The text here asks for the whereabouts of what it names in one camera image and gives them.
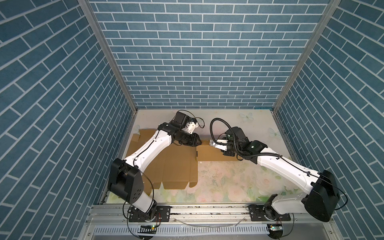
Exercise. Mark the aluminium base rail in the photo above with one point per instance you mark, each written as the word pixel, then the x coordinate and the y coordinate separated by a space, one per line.
pixel 192 214

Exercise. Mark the white slotted cable duct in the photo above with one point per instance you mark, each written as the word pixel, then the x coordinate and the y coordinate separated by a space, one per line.
pixel 182 230

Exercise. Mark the aluminium corner post left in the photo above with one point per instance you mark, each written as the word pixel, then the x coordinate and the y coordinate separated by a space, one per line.
pixel 94 24

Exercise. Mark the aluminium corner post right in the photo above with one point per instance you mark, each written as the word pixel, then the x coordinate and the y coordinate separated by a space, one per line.
pixel 318 30

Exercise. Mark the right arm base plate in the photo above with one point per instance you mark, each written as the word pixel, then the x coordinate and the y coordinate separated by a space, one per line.
pixel 259 213

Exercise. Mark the brown cardboard box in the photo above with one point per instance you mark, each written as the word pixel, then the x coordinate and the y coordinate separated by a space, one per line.
pixel 207 153

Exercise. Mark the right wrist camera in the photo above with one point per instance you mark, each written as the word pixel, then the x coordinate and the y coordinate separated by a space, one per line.
pixel 219 144

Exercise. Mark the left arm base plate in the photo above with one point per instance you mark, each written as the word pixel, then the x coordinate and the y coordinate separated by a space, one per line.
pixel 163 213

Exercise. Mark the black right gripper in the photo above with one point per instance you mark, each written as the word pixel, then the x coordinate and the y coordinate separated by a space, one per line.
pixel 227 153

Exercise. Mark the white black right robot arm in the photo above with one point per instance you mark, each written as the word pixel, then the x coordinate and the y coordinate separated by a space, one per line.
pixel 320 194

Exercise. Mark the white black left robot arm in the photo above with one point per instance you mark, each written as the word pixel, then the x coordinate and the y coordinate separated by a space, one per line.
pixel 126 176

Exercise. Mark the aluminium corner post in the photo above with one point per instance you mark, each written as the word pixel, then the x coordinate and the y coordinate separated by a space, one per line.
pixel 318 30
pixel 94 24

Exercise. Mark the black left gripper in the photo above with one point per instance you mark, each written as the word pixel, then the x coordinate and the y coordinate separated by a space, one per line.
pixel 193 140

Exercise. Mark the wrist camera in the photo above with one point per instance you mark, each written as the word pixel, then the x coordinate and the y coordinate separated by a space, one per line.
pixel 191 126
pixel 219 144

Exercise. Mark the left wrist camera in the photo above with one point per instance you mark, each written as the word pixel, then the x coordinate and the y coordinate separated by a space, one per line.
pixel 191 126

